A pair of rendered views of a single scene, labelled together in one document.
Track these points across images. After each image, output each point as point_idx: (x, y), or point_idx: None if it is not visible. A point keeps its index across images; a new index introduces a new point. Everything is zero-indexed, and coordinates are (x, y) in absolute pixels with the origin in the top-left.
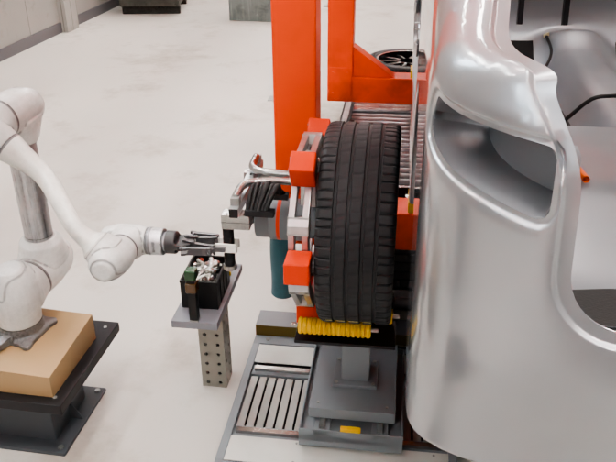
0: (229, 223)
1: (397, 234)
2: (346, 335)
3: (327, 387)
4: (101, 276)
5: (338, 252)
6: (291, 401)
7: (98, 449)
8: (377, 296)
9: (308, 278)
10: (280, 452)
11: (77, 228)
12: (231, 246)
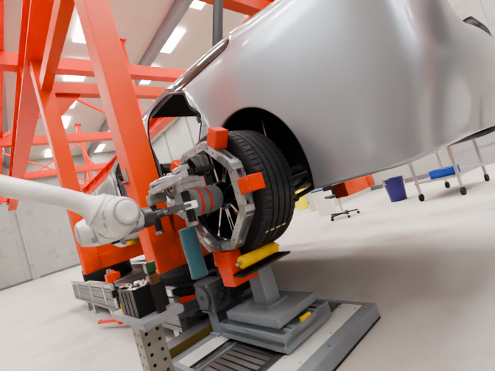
0: (188, 182)
1: None
2: (269, 253)
3: (267, 311)
4: (128, 216)
5: (267, 165)
6: (242, 358)
7: None
8: (291, 190)
9: (264, 181)
10: (285, 367)
11: (75, 192)
12: (193, 201)
